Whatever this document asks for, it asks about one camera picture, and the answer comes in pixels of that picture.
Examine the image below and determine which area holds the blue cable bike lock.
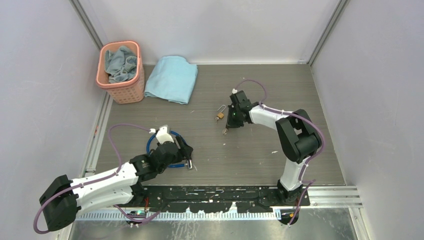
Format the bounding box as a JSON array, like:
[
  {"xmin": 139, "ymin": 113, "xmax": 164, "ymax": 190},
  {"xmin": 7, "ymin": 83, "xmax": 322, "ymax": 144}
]
[{"xmin": 146, "ymin": 130, "xmax": 194, "ymax": 170}]

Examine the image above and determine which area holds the pink plastic laundry basket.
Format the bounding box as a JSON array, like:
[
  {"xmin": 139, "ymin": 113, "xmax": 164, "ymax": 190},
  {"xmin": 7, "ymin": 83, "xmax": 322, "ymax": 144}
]
[{"xmin": 96, "ymin": 41, "xmax": 145, "ymax": 104}]

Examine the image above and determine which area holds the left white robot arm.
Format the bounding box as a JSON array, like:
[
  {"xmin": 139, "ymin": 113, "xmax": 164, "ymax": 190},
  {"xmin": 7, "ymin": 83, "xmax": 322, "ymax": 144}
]
[{"xmin": 33, "ymin": 135, "xmax": 194, "ymax": 234}]

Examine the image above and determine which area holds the small brass padlock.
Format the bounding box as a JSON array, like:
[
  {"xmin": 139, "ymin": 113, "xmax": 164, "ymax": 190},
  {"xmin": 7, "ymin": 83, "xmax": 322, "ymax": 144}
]
[{"xmin": 214, "ymin": 104, "xmax": 227, "ymax": 122}]

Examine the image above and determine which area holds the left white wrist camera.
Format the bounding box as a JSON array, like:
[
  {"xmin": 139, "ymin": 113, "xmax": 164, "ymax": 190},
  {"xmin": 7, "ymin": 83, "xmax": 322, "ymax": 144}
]
[{"xmin": 149, "ymin": 124, "xmax": 175, "ymax": 145}]

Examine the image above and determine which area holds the aluminium frame rail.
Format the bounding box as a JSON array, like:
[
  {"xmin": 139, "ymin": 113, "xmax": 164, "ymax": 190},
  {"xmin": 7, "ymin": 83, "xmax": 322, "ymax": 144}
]
[{"xmin": 304, "ymin": 185, "xmax": 363, "ymax": 209}]

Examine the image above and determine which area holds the white slotted cable duct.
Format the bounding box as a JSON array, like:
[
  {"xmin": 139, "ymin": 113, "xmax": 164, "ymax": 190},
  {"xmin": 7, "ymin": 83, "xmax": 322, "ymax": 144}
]
[{"xmin": 76, "ymin": 210, "xmax": 281, "ymax": 221}]

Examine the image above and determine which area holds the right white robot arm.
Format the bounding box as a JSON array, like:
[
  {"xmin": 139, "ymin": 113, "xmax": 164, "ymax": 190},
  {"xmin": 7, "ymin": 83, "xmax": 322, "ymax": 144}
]
[{"xmin": 225, "ymin": 89, "xmax": 323, "ymax": 206}]

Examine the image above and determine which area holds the folded light blue towel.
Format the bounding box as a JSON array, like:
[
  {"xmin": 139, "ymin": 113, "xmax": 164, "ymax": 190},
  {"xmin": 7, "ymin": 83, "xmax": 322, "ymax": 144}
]
[{"xmin": 144, "ymin": 55, "xmax": 198, "ymax": 105}]

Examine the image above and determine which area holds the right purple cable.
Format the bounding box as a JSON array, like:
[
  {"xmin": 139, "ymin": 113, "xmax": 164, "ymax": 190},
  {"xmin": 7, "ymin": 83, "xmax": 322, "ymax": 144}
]
[{"xmin": 233, "ymin": 79, "xmax": 328, "ymax": 227}]

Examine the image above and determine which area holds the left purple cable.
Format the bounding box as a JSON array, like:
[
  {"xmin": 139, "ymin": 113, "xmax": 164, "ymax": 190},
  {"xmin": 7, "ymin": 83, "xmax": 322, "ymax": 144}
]
[{"xmin": 33, "ymin": 123, "xmax": 167, "ymax": 235}]

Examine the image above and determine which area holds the grey-blue cloth in basket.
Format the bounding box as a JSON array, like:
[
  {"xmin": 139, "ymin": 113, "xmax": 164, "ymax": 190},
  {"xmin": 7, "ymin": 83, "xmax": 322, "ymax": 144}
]
[{"xmin": 104, "ymin": 45, "xmax": 138, "ymax": 84}]

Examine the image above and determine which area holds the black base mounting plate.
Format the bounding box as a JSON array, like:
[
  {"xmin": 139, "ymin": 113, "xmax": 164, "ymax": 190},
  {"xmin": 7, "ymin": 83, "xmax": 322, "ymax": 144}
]
[{"xmin": 124, "ymin": 185, "xmax": 310, "ymax": 214}]

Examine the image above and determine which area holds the purple cable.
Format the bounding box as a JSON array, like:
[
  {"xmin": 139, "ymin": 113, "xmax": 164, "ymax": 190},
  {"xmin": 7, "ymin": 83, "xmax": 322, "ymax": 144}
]
[
  {"xmin": 33, "ymin": 123, "xmax": 167, "ymax": 235},
  {"xmin": 233, "ymin": 79, "xmax": 328, "ymax": 227}
]

